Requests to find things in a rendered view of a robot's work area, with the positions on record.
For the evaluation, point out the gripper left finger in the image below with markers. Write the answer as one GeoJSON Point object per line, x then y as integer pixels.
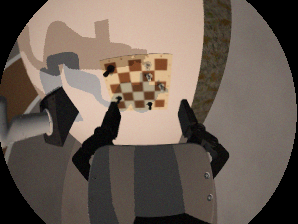
{"type": "Point", "coordinates": [101, 136]}

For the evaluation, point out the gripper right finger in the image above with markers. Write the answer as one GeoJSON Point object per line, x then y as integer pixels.
{"type": "Point", "coordinates": [196, 133]}

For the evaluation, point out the brown and cream chessboard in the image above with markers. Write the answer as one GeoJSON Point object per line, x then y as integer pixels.
{"type": "Point", "coordinates": [130, 82]}

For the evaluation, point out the white pawn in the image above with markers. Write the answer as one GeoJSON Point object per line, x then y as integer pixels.
{"type": "Point", "coordinates": [149, 76]}
{"type": "Point", "coordinates": [161, 85]}

